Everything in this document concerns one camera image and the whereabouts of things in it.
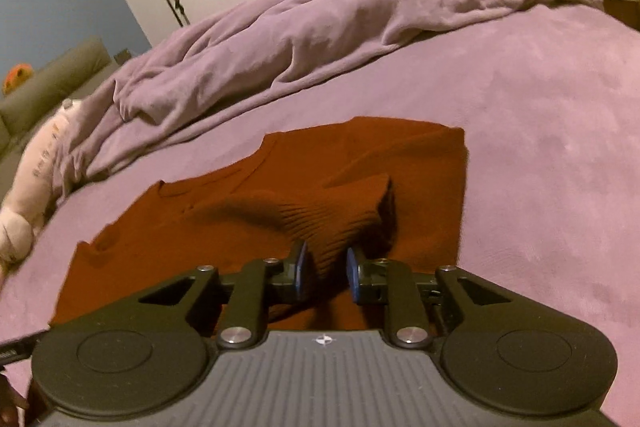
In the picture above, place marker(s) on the purple bed sheet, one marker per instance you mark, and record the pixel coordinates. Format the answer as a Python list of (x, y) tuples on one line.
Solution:
[(540, 147)]

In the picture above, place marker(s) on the orange plush toy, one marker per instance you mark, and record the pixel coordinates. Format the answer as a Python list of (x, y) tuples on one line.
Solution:
[(17, 77)]

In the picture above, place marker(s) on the cream long plush toy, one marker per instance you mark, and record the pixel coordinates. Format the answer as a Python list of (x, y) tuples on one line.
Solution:
[(35, 167)]

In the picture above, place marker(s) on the crumpled purple duvet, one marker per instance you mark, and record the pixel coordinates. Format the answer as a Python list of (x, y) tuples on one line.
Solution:
[(325, 27)]

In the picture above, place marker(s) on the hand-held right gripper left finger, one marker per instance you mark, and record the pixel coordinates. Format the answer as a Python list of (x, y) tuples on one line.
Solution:
[(300, 269)]

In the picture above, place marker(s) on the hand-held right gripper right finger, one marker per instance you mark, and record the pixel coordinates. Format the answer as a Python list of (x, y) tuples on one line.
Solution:
[(352, 272)]

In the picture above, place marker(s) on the grey green sofa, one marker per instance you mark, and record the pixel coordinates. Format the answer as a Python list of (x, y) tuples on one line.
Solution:
[(45, 82)]

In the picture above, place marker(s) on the brown towel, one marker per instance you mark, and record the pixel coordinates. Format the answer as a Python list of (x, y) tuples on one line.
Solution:
[(280, 177)]

